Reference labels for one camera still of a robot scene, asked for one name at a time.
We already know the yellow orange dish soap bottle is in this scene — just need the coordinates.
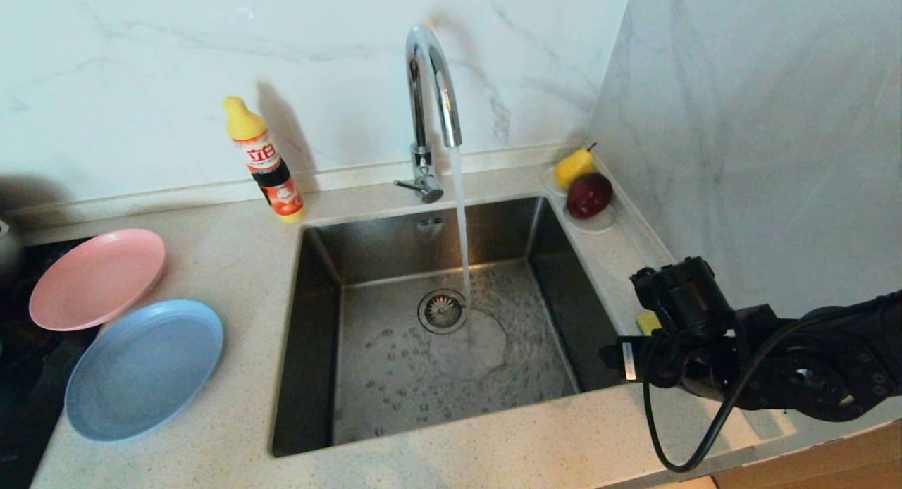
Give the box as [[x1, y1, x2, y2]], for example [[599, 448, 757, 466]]
[[223, 96, 306, 224]]

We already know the chrome gooseneck faucet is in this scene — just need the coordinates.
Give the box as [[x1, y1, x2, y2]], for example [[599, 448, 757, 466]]
[[393, 24, 464, 204]]

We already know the black glass cooktop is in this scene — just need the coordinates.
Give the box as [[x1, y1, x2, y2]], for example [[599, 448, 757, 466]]
[[0, 237, 99, 489]]

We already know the light blue plate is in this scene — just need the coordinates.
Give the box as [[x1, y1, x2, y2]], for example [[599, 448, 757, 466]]
[[64, 299, 225, 443]]

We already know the pink plate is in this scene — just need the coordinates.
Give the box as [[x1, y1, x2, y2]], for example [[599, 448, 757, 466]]
[[28, 228, 167, 332]]

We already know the yellow pear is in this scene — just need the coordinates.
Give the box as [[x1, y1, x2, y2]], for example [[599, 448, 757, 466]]
[[554, 143, 597, 191]]

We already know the metal sink drain strainer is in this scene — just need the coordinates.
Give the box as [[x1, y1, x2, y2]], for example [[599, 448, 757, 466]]
[[417, 289, 469, 335]]

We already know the small white dish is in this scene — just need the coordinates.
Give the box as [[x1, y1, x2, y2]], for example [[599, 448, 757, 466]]
[[541, 165, 618, 235]]

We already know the thin black camera cable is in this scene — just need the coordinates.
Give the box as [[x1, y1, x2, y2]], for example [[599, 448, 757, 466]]
[[641, 295, 902, 473]]

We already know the stainless steel sink basin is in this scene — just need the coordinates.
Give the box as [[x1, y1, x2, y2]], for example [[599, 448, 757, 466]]
[[271, 195, 638, 458]]

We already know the dark red apple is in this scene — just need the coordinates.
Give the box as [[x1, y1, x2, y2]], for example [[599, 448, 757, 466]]
[[565, 173, 613, 220]]

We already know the silver kettle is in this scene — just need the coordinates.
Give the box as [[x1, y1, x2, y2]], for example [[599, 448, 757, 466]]
[[0, 220, 23, 282]]

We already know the light wooden cabinet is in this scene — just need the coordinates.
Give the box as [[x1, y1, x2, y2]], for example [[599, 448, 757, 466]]
[[712, 420, 902, 489]]

